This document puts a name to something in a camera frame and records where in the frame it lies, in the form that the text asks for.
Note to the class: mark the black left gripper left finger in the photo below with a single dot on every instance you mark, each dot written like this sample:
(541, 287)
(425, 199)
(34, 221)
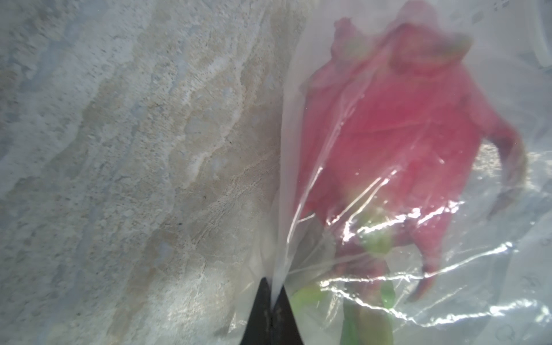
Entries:
(258, 329)

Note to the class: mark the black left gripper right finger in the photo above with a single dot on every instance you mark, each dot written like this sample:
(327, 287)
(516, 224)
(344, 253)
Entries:
(284, 329)

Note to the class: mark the clear zip-top bag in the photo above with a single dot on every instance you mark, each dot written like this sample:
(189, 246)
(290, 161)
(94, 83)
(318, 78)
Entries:
(494, 285)

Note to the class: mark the pink dragon fruit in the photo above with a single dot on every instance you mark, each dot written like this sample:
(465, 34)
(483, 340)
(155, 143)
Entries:
(392, 125)

